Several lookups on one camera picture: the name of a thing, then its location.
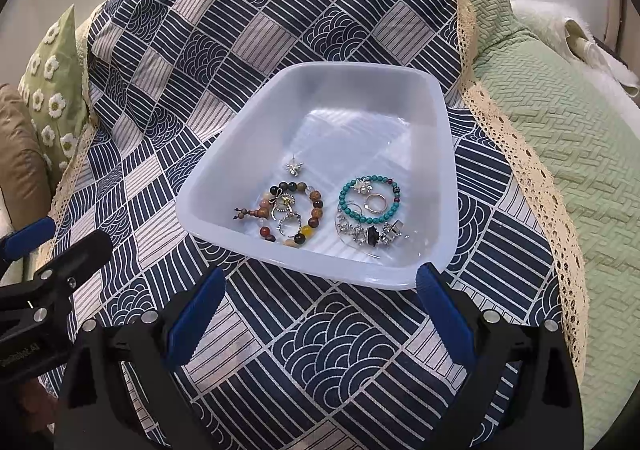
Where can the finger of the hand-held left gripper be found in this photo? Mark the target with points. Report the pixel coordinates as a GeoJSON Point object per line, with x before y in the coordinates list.
{"type": "Point", "coordinates": [75, 255]}
{"type": "Point", "coordinates": [27, 237]}

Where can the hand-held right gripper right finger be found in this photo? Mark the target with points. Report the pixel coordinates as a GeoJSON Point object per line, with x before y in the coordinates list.
{"type": "Point", "coordinates": [445, 315]}

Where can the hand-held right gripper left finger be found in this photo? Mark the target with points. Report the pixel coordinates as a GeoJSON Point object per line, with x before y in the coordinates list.
{"type": "Point", "coordinates": [197, 315]}

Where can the white plastic tray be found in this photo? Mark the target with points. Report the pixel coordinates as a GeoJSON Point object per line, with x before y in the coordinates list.
{"type": "Point", "coordinates": [350, 99]}

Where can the brown cushion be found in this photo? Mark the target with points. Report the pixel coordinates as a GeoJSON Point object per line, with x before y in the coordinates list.
{"type": "Point", "coordinates": [17, 144]}

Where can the black flower earring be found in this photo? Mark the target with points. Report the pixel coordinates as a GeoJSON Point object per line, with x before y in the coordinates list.
{"type": "Point", "coordinates": [374, 236]}

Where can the gold flower charm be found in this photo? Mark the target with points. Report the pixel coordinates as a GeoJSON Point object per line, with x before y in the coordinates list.
{"type": "Point", "coordinates": [285, 201]}

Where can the white flower earring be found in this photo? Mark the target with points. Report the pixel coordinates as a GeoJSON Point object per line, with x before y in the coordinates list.
{"type": "Point", "coordinates": [361, 187]}

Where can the green floral pillow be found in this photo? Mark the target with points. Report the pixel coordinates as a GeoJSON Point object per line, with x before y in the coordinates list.
{"type": "Point", "coordinates": [60, 79]}

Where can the silver flower earring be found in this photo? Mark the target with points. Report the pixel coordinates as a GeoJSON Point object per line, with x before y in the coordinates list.
{"type": "Point", "coordinates": [293, 168]}

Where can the green quilted blanket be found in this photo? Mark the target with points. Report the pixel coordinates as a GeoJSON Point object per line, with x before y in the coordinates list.
{"type": "Point", "coordinates": [575, 154]}

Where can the navy patchwork cloth lace trim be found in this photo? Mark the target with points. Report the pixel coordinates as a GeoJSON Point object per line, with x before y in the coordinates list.
{"type": "Point", "coordinates": [250, 29]}

